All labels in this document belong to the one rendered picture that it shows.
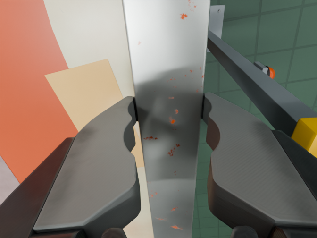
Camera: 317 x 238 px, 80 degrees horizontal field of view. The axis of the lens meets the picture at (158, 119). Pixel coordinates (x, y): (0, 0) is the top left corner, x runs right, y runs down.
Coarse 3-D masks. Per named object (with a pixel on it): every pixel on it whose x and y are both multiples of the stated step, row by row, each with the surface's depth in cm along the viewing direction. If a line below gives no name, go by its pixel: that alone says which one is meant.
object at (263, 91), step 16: (208, 48) 74; (224, 48) 59; (224, 64) 55; (240, 64) 46; (256, 64) 44; (240, 80) 44; (256, 80) 37; (272, 80) 37; (256, 96) 36; (272, 96) 32; (288, 96) 31; (272, 112) 31; (288, 112) 27; (304, 112) 27; (288, 128) 27; (304, 128) 18; (304, 144) 18
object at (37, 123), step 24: (0, 96) 15; (24, 96) 14; (48, 96) 14; (0, 120) 16; (24, 120) 16; (48, 120) 16; (0, 144) 17; (24, 144) 17; (48, 144) 17; (0, 168) 19; (24, 168) 19; (0, 192) 21
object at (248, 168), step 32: (224, 128) 8; (256, 128) 8; (224, 160) 6; (256, 160) 6; (288, 160) 6; (224, 192) 6; (256, 192) 5; (288, 192) 5; (256, 224) 5; (288, 224) 5
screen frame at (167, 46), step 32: (128, 0) 8; (160, 0) 8; (192, 0) 8; (128, 32) 9; (160, 32) 9; (192, 32) 9; (160, 64) 9; (192, 64) 9; (160, 96) 10; (192, 96) 10; (160, 128) 12; (192, 128) 12; (160, 160) 13; (192, 160) 13; (160, 192) 15; (192, 192) 15; (160, 224) 18
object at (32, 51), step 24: (0, 0) 11; (24, 0) 11; (0, 24) 12; (24, 24) 12; (48, 24) 12; (0, 48) 13; (24, 48) 13; (48, 48) 12; (0, 72) 13; (24, 72) 13; (48, 72) 13
